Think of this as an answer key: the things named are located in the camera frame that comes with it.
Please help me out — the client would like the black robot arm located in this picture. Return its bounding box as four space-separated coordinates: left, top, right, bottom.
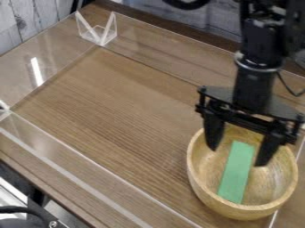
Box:
196 0 305 167

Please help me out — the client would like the clear acrylic enclosure wall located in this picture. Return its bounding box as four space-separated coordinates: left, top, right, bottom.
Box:
0 15 305 228

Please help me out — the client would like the clear acrylic corner bracket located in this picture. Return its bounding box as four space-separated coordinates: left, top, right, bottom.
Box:
75 12 118 46

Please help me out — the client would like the round wooden bowl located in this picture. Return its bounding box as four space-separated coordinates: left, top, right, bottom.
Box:
186 126 300 221

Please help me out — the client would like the black metal clamp bracket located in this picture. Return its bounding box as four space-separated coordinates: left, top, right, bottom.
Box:
27 199 61 228

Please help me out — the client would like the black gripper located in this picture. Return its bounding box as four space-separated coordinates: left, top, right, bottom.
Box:
196 53 305 167

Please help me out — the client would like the green flat rectangular block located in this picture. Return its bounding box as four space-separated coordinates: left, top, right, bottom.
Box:
217 141 256 204

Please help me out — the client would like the black cable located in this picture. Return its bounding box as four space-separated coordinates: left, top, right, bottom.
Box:
0 204 30 216

